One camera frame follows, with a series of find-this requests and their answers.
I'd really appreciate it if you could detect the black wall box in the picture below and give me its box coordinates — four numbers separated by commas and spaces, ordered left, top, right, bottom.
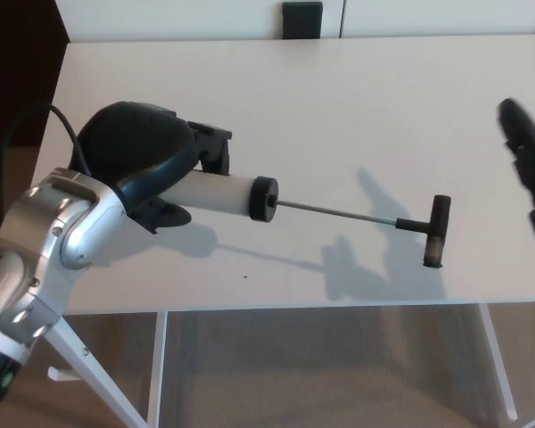
282, 1, 325, 40

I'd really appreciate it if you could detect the white plastic desk hook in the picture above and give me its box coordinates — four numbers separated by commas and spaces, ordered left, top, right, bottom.
47, 366, 77, 383

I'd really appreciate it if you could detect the dark brown wooden cabinet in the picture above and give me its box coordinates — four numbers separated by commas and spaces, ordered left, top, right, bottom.
0, 0, 70, 148

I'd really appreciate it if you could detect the white metal desk leg frame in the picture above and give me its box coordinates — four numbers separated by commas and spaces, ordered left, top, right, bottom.
39, 311, 169, 428
476, 304, 521, 423

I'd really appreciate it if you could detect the white air pump black handle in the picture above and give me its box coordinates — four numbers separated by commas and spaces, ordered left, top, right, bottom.
160, 172, 451, 270

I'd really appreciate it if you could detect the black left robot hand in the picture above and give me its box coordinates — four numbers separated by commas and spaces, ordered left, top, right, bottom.
70, 101, 233, 236

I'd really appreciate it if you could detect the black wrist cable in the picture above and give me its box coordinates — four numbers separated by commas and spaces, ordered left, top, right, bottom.
0, 102, 93, 224

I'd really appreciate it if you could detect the white cabinet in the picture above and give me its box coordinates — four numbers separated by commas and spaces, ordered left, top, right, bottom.
55, 0, 535, 44

